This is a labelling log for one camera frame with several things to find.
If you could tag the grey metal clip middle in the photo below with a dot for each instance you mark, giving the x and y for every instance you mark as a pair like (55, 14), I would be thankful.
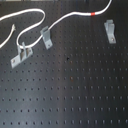
(45, 32)

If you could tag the grey metal clip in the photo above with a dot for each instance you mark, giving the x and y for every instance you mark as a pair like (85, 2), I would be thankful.
(23, 54)
(110, 27)
(45, 32)

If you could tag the grey metal clip left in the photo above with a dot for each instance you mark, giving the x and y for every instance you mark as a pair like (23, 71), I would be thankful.
(23, 54)

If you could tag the grey metal clip right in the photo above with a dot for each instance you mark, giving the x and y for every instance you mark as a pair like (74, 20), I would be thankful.
(110, 27)

